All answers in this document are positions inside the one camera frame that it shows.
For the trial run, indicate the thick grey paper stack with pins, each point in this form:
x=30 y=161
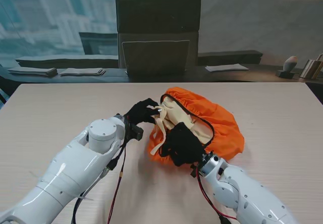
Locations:
x=32 y=71

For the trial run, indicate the orange rain cover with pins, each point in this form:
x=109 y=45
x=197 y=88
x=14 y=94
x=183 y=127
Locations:
x=217 y=115

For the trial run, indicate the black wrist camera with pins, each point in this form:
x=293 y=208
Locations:
x=193 y=172
x=136 y=132

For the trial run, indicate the dark background desk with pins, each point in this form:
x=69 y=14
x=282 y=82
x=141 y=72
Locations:
x=252 y=76

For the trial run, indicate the dark office chair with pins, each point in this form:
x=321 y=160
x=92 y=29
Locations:
x=156 y=19

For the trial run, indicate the thin grey paper stack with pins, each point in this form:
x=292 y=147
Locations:
x=83 y=71

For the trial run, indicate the cream fabric backpack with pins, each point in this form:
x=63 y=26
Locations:
x=174 y=115

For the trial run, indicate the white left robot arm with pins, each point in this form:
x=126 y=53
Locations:
x=70 y=171

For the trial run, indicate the grey vase on base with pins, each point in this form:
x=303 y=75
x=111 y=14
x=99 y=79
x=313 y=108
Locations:
x=289 y=65

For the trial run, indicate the copper coloured books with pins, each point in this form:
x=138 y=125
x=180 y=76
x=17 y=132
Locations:
x=313 y=68

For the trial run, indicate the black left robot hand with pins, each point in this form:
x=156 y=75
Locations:
x=140 y=113

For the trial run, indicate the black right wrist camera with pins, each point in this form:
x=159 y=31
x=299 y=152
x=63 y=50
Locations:
x=193 y=172

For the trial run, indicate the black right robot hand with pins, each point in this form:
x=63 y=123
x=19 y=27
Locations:
x=181 y=143

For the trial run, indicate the white paper sheets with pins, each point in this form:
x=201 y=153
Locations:
x=227 y=67

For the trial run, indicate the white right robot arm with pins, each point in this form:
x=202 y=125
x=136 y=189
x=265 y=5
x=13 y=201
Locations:
x=239 y=196

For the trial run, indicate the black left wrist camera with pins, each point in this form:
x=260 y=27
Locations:
x=136 y=132

